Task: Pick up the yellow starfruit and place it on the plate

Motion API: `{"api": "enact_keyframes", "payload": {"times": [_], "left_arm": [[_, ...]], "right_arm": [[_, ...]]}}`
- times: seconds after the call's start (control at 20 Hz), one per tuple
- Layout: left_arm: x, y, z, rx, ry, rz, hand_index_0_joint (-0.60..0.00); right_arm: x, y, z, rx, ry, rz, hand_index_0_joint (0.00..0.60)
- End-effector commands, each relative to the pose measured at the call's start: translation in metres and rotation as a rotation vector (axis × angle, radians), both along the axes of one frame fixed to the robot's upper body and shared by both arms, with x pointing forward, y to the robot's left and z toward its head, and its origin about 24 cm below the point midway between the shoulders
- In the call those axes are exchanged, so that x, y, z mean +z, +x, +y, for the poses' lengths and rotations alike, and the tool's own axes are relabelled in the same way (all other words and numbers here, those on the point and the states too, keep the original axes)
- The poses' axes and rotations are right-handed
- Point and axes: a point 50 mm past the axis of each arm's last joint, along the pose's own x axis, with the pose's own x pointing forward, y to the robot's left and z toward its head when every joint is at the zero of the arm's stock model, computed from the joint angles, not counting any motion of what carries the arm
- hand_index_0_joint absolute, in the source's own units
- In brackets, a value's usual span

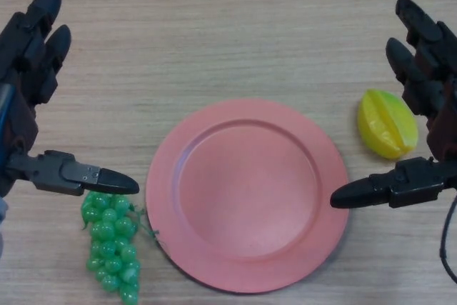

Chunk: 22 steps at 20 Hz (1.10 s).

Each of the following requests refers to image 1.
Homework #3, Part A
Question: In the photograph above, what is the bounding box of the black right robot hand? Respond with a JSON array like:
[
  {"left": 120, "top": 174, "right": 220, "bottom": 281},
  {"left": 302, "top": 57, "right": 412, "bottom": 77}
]
[{"left": 330, "top": 0, "right": 457, "bottom": 209}]

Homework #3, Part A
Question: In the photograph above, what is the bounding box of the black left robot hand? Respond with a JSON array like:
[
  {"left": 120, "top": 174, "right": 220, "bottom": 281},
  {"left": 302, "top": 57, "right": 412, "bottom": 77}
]
[{"left": 0, "top": 0, "right": 140, "bottom": 199}]

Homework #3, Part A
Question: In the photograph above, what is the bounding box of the yellow starfruit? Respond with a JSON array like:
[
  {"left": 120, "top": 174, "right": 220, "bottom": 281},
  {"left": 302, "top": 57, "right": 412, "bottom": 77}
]
[{"left": 358, "top": 89, "right": 419, "bottom": 161}]

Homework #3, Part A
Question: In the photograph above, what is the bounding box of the pink round plate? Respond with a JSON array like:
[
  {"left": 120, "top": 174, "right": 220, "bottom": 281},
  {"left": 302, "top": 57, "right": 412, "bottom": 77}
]
[{"left": 145, "top": 97, "right": 351, "bottom": 294}]

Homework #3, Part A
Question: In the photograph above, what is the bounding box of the green grape bunch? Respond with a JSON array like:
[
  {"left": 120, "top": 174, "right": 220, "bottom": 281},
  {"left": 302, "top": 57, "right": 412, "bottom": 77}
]
[{"left": 80, "top": 191, "right": 160, "bottom": 305}]

